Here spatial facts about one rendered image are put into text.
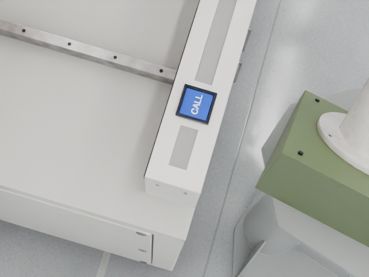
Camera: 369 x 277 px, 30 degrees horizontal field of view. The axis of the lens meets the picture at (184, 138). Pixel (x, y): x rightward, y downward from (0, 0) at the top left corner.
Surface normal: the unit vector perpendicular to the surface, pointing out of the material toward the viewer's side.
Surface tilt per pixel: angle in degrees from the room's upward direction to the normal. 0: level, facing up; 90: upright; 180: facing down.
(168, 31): 0
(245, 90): 0
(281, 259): 0
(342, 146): 48
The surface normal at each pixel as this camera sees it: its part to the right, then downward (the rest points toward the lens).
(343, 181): 0.38, -0.80
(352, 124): -0.88, -0.15
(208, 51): 0.05, -0.26
